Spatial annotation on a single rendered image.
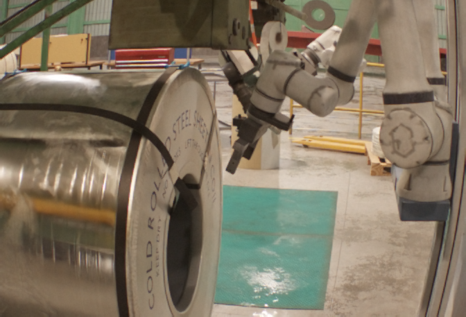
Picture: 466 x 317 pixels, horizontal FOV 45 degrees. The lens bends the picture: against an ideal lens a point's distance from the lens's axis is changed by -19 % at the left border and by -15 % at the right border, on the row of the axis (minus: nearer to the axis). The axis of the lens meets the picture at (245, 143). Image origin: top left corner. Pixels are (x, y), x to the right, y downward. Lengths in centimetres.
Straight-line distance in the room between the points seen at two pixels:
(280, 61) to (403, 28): 39
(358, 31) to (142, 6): 91
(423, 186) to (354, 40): 46
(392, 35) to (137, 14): 77
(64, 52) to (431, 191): 1074
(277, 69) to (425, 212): 58
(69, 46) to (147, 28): 1103
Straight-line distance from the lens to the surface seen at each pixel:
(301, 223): 509
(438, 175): 176
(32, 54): 1250
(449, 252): 199
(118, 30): 101
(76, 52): 1194
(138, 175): 164
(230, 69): 222
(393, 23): 157
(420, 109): 156
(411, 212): 175
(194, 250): 243
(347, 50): 180
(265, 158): 692
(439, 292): 204
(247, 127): 179
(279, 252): 443
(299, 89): 172
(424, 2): 238
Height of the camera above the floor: 150
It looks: 10 degrees down
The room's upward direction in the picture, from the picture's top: 2 degrees clockwise
